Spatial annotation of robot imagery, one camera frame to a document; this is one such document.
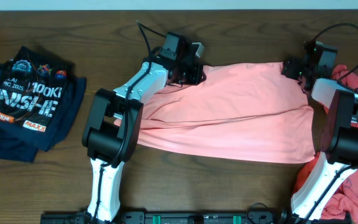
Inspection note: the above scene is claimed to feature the pink t-shirt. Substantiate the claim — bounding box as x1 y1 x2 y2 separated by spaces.
114 62 316 165

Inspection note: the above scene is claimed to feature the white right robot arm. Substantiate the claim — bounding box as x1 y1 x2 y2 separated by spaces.
277 58 358 223

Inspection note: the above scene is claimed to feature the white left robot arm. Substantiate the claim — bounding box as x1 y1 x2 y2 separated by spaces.
82 42 204 223

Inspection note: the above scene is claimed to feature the red crumpled t-shirt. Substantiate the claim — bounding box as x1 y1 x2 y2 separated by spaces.
293 65 358 223

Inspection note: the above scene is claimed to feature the black printed folded t-shirt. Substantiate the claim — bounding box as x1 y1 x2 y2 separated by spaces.
0 47 72 133

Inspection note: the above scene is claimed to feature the navy blue folded t-shirt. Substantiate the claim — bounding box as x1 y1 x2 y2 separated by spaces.
0 64 86 162

